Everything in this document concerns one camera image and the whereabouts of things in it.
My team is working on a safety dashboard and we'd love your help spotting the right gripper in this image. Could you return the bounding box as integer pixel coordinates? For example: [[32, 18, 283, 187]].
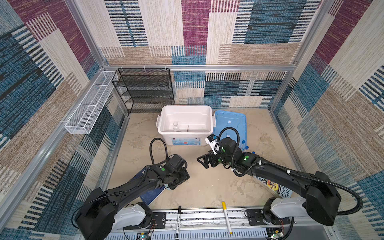
[[196, 148, 234, 170]]

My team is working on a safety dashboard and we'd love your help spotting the white plastic bin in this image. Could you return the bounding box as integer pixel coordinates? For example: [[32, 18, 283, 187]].
[[156, 106, 216, 146]]

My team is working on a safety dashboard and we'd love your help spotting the blue plastic lid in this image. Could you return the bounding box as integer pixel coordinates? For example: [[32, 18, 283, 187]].
[[213, 110, 247, 151]]

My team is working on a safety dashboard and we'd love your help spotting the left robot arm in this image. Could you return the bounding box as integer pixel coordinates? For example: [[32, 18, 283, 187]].
[[74, 155, 190, 240]]

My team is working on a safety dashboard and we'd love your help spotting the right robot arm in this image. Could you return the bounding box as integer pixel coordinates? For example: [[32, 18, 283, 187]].
[[197, 138, 342, 226]]

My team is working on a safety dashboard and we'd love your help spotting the blue notebook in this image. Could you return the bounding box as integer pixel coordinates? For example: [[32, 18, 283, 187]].
[[132, 168, 166, 205]]

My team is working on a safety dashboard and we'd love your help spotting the black marker pen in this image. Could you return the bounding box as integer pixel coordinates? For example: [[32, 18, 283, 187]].
[[175, 206, 182, 240]]

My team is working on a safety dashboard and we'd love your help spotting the yellow-capped white marker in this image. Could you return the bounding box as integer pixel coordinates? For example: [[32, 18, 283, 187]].
[[222, 201, 233, 236]]

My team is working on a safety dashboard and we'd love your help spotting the colourful treehouse paperback book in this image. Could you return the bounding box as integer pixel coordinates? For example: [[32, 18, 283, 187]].
[[255, 177, 293, 199]]

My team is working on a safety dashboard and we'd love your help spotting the black mesh shelf rack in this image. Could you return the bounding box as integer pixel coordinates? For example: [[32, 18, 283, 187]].
[[112, 68, 175, 114]]

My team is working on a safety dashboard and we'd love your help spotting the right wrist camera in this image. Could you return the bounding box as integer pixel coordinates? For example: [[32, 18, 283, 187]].
[[205, 134, 221, 155]]

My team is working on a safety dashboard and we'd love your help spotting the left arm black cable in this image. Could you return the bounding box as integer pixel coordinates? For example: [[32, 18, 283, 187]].
[[149, 137, 169, 166]]

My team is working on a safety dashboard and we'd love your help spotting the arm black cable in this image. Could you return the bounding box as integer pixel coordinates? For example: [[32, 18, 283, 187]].
[[149, 137, 169, 166], [215, 127, 364, 240]]

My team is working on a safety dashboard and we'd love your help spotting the white wire basket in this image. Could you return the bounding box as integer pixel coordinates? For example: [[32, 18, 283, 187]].
[[65, 71, 115, 135]]

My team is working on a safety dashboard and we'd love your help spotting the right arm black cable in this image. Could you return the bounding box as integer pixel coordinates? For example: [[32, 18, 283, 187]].
[[215, 127, 364, 240]]

